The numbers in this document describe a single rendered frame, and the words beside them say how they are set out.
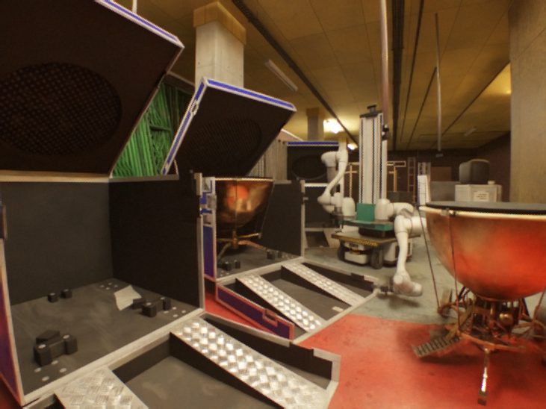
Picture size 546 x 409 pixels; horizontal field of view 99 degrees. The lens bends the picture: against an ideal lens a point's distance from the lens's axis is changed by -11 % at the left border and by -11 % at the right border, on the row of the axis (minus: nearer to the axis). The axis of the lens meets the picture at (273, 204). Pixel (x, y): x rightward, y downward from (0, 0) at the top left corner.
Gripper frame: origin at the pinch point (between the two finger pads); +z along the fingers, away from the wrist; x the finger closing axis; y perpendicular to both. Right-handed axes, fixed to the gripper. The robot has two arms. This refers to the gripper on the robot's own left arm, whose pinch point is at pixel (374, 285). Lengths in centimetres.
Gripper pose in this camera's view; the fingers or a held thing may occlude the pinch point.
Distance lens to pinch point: 236.5
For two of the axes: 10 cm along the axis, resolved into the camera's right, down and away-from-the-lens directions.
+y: 1.0, 9.9, -0.5
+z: -6.7, 1.0, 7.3
